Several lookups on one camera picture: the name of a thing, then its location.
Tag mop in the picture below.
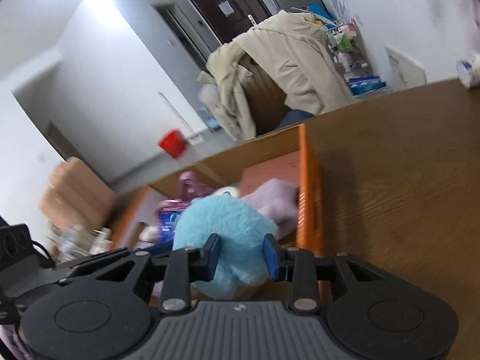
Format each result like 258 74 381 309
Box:
157 91 203 145

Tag beige coat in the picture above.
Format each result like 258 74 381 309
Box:
197 9 355 142

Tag pink satin cloth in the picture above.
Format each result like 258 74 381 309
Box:
157 171 215 215

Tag blue tissue packet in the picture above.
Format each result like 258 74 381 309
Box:
159 209 185 243

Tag red cardboard box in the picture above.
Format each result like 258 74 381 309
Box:
108 122 324 308

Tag shelf with bottles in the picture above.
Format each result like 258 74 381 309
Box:
322 18 393 97

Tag pink suitcase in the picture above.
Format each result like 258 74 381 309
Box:
39 156 119 230

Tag red bucket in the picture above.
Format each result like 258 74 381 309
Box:
157 129 187 158

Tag wooden chair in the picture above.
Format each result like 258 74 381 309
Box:
239 54 297 136

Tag blue cloth on chair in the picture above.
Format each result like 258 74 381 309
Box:
277 109 314 128

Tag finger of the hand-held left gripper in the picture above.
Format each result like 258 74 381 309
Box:
54 241 174 283

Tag white cable and packets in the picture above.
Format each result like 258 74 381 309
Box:
48 223 113 263

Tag dark brown door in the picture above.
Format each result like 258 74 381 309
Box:
189 0 280 44

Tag pink flat box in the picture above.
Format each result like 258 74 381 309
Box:
238 149 301 196

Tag grey interior door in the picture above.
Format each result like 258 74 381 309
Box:
151 1 209 72

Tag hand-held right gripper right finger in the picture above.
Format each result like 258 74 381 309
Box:
263 234 391 313

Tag white board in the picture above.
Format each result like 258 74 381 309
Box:
386 44 427 92

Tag white blue printed tub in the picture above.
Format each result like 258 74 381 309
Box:
456 50 480 89

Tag light blue plush toy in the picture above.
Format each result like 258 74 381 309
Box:
171 185 278 301

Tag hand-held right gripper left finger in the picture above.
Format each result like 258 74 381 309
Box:
74 233 222 314

